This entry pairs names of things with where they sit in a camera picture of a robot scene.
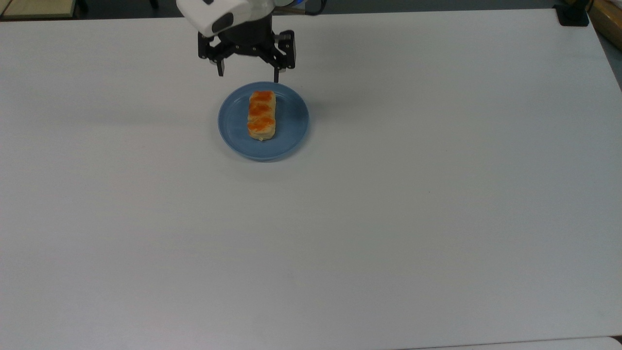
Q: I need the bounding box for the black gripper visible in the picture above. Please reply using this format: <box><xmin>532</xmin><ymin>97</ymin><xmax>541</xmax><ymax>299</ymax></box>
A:
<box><xmin>197</xmin><ymin>15</ymin><xmax>296</xmax><ymax>84</ymax></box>

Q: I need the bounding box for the orange glazed bread loaf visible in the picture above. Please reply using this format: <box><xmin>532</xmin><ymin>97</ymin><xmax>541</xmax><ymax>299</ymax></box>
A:
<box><xmin>247</xmin><ymin>90</ymin><xmax>277</xmax><ymax>142</ymax></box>

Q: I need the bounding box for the blue round plate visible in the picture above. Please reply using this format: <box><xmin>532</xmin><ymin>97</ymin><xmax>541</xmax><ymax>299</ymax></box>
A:
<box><xmin>217</xmin><ymin>81</ymin><xmax>311</xmax><ymax>162</ymax></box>

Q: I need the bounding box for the beige board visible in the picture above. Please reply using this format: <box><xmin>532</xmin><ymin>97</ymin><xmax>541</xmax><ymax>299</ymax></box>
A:
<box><xmin>0</xmin><ymin>0</ymin><xmax>79</xmax><ymax>20</ymax></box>

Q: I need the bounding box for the black stand base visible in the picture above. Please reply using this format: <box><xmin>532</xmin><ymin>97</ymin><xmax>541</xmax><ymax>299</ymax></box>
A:
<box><xmin>555</xmin><ymin>3</ymin><xmax>590</xmax><ymax>27</ymax></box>

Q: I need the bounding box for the wooden furniture edge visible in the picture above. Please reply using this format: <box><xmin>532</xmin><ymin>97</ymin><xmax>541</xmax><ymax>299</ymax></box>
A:
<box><xmin>587</xmin><ymin>0</ymin><xmax>622</xmax><ymax>50</ymax></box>

